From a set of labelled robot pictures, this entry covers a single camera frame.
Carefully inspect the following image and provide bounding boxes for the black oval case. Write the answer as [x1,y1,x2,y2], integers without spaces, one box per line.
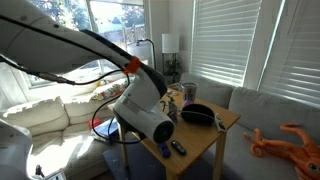
[180,103,216,127]

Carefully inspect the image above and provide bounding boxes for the white shade floor lamp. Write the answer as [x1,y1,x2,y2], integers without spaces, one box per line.
[161,33,180,84]

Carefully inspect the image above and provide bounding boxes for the small black remote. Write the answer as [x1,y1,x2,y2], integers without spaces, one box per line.
[170,139,188,156]

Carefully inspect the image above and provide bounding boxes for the green house plant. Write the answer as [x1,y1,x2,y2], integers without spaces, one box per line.
[163,54,183,84]

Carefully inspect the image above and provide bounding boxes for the orange octopus plush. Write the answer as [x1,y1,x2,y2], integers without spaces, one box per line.
[243,122,320,180]

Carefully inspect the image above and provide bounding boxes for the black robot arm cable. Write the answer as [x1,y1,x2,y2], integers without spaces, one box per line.
[0,14,149,145]

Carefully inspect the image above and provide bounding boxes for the narrow white window blinds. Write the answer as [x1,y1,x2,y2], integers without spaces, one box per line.
[258,0,320,108]

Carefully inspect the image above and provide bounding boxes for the light wooden table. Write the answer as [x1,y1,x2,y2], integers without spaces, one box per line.
[107,87,242,180]

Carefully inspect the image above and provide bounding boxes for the metal tumbler cup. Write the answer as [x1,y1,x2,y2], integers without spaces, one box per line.
[181,81,199,107]

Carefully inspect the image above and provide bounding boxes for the small white toy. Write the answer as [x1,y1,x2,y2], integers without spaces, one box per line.
[214,113,228,133]

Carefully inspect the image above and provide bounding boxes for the small red object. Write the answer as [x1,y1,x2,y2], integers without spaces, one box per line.
[88,117,103,130]

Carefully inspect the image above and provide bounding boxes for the floral cushion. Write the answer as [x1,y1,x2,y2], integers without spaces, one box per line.
[90,78,134,102]

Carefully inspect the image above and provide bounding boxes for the cream white sofa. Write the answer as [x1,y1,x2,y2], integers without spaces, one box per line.
[0,71,144,180]

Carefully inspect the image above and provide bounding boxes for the large clear window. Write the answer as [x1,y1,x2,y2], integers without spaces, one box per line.
[19,0,148,89]

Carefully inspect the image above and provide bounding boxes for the orange forearm cable strap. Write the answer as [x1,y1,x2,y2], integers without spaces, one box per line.
[123,56,141,75]

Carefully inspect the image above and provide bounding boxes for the wide white window blinds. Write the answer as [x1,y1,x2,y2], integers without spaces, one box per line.
[189,0,263,88]

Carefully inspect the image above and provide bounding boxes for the dark floor rug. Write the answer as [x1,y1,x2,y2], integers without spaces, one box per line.
[102,143,168,180]

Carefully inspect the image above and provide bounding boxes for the black arc lamp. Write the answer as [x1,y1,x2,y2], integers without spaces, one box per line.
[126,38,158,71]

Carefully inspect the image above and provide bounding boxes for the small blue object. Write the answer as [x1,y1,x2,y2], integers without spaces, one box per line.
[157,142,172,159]

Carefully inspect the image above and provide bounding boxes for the grey fabric sofa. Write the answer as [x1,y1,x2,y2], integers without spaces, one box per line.
[179,72,320,180]

